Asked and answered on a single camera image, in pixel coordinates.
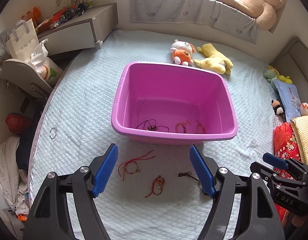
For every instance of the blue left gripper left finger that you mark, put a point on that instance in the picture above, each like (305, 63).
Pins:
(102, 168)

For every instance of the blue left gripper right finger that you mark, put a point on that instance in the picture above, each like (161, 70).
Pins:
(205, 168)

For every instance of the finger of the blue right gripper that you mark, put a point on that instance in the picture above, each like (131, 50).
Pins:
(274, 161)

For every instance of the red floral quilt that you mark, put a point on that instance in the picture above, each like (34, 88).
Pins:
(285, 147)

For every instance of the yellow knitted blanket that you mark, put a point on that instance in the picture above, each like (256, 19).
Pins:
(300, 129)

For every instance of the panda plush toy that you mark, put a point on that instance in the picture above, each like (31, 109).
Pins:
(278, 109)

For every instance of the light blue quilted blanket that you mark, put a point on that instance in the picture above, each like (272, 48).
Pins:
(154, 203)

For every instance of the blue small pillow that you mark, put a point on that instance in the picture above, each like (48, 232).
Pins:
(290, 99)

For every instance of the green yellow plush toy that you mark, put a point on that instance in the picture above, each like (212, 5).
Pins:
(271, 74)

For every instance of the pink plastic bin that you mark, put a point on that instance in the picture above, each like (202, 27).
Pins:
(164, 103)

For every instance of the grey crumpled clothes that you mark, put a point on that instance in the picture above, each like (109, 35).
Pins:
(13, 181)

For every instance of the red round lantern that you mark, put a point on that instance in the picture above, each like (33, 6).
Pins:
(17, 122)

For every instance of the yellow plush dog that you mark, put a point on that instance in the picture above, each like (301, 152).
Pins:
(215, 61)

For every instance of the white plastic bag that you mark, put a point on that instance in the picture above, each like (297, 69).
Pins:
(44, 66)

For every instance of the white orange plush toy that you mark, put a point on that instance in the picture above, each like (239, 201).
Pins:
(182, 53)

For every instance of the grey chair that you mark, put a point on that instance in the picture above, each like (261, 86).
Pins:
(25, 77)

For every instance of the grey bedside cabinet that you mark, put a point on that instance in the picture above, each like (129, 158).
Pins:
(82, 32)

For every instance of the white paper shopping bag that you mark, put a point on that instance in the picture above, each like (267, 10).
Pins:
(23, 40)

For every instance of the silver ring hoop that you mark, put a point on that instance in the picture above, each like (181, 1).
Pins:
(53, 133)

